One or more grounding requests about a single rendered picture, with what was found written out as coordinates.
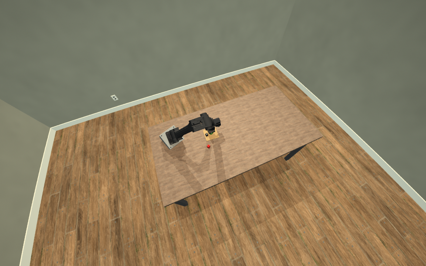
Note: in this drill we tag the tan flat mat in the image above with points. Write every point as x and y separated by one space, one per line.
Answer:
211 136

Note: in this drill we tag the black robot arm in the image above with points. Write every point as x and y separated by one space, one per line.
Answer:
202 122

